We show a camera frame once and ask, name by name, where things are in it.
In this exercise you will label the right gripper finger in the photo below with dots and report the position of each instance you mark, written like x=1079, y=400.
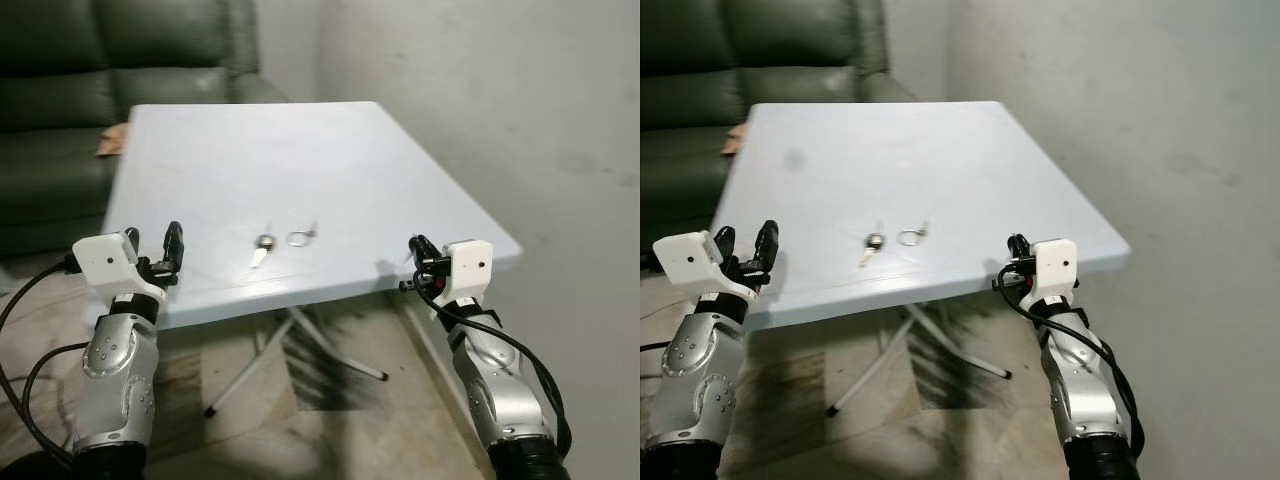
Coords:
x=1019, y=248
x=422, y=248

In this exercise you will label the dark green leather sofa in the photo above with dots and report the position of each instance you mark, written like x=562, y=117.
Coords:
x=60, y=100
x=690, y=100

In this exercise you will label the brown flat piece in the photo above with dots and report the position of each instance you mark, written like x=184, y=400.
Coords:
x=112, y=142
x=735, y=140

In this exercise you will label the white folding table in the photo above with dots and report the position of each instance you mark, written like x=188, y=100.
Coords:
x=950, y=170
x=300, y=170

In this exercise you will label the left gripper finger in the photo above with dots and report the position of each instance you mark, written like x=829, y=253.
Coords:
x=134, y=240
x=768, y=245
x=176, y=245
x=726, y=245

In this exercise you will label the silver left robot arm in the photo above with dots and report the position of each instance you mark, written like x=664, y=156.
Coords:
x=695, y=375
x=115, y=370

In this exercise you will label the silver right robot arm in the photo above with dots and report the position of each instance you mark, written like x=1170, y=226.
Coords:
x=495, y=385
x=1085, y=390

